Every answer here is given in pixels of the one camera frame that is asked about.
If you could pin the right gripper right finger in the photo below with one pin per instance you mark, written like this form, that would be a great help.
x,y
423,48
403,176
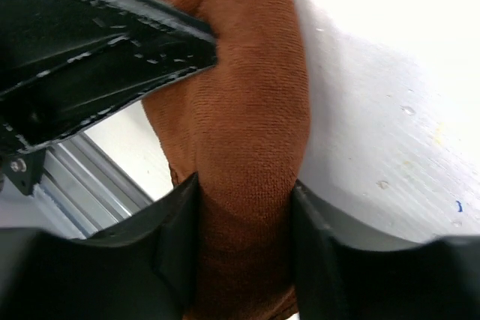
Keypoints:
x,y
344,269

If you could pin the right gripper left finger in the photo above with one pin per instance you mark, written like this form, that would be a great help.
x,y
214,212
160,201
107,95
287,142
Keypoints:
x,y
141,268

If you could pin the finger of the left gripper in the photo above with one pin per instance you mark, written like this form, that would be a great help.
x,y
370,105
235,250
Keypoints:
x,y
68,64

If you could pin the rust brown towel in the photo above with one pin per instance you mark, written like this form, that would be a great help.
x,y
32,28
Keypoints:
x,y
243,127

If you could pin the aluminium mounting rail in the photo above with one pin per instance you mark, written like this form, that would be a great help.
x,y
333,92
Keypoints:
x,y
85,189

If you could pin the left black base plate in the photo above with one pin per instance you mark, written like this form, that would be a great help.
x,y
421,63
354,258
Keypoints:
x,y
24,171

